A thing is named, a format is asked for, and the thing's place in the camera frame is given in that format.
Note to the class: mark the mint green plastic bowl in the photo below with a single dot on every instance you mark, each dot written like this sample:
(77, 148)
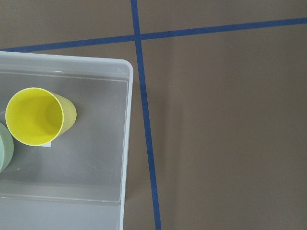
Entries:
(6, 147)

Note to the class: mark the yellow plastic cup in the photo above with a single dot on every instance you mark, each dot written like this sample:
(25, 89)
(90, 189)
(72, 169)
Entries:
(36, 116)

